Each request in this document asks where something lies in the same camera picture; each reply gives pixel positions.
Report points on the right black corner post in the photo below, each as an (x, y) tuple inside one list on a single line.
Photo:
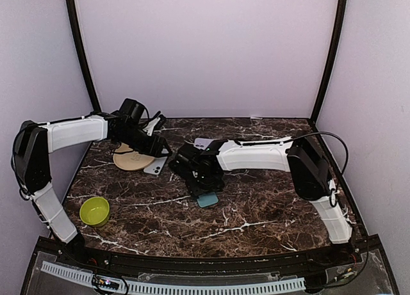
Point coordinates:
[(330, 60)]

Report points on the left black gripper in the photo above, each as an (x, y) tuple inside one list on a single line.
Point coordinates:
[(155, 152)]

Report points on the white slotted cable duct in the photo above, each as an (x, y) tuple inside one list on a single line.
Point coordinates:
[(107, 284)]

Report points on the tan wooden round plate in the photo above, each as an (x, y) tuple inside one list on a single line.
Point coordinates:
[(127, 159)]

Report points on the left black corner post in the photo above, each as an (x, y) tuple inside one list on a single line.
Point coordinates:
[(81, 54)]

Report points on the teal phone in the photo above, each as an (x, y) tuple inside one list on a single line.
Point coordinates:
[(207, 199)]

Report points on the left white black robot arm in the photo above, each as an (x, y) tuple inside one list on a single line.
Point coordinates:
[(35, 142)]

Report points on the black corner post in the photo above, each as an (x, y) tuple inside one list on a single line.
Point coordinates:
[(330, 60), (81, 54)]

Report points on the silver white phone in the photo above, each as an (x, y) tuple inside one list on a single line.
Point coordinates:
[(156, 166)]

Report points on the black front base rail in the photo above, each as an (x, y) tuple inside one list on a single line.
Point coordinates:
[(302, 263)]

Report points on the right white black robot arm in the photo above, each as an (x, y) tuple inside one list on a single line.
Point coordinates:
[(309, 170)]

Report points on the lime green bowl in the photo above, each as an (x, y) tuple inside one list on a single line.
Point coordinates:
[(95, 212)]

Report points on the lavender phone case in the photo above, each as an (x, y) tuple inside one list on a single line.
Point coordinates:
[(202, 143)]

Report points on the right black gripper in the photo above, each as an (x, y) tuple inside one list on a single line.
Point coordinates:
[(196, 191)]

